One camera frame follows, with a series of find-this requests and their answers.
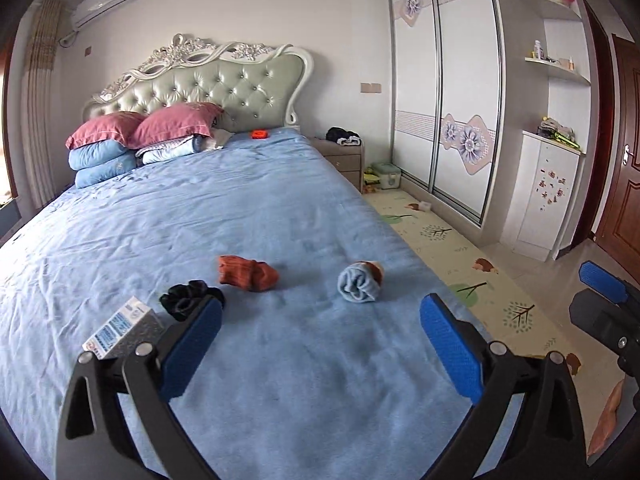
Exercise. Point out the rolled blue sock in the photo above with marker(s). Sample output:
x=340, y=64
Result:
x=357, y=285

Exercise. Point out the clutter pile on cabinet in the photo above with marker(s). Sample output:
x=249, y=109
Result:
x=557, y=132

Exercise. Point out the black sock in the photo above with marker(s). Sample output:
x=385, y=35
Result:
x=190, y=297

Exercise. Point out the small orange object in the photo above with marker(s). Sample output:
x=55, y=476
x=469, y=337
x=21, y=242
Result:
x=259, y=134

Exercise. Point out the brown wooden door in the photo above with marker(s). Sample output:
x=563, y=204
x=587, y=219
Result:
x=622, y=210

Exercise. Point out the beige striped curtain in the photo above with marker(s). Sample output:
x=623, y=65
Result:
x=42, y=110

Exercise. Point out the folded blue quilt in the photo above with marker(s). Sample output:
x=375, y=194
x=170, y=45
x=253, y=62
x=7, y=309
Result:
x=100, y=155
x=102, y=174

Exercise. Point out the green storage box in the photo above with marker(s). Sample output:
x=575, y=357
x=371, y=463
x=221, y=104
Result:
x=387, y=176

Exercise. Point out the printed floor mat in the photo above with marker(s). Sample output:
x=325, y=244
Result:
x=450, y=250

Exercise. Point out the white sliding door wardrobe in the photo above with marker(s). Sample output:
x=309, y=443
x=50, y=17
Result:
x=460, y=85

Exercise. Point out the dark clothes pile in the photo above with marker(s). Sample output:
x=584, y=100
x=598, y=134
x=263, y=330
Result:
x=342, y=136

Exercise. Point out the small white box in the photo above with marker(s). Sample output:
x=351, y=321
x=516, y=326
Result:
x=425, y=206

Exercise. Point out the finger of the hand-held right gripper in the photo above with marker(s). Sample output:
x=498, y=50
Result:
x=600, y=280
x=595, y=320

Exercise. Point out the orange brown sock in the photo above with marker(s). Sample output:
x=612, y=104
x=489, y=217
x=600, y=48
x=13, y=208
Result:
x=247, y=272

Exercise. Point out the folded patterned blanket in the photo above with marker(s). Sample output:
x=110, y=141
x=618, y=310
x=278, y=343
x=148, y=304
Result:
x=170, y=150

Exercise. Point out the wooden nightstand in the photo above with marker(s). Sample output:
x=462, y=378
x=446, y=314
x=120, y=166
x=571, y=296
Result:
x=345, y=162

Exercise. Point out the wall socket with plug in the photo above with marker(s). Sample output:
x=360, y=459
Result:
x=69, y=39

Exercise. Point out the pink pillow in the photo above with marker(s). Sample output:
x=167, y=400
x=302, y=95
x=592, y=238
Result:
x=102, y=130
x=175, y=122

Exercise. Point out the yellow floor clutter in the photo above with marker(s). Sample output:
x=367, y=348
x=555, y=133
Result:
x=371, y=180

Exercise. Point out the white sticker cabinet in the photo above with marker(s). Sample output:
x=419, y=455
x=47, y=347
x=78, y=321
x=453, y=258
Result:
x=542, y=195

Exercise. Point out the bed with blue sheet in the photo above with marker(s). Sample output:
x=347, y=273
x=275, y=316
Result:
x=250, y=210

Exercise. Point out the tufted green headboard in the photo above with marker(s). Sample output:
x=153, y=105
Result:
x=250, y=90

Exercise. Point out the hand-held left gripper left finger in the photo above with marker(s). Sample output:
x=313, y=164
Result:
x=192, y=345

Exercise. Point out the white bottle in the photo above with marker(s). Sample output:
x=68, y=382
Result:
x=537, y=50

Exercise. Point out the small white blue carton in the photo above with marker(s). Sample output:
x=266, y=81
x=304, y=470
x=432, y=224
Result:
x=122, y=327

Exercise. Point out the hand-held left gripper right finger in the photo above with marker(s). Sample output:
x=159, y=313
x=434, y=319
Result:
x=450, y=350

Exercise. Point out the beige wall switch plate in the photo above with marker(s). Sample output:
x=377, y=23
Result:
x=371, y=87

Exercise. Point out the white air conditioner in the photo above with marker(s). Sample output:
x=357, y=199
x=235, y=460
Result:
x=105, y=2

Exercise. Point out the white corner shelf unit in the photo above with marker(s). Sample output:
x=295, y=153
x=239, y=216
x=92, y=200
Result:
x=525, y=90

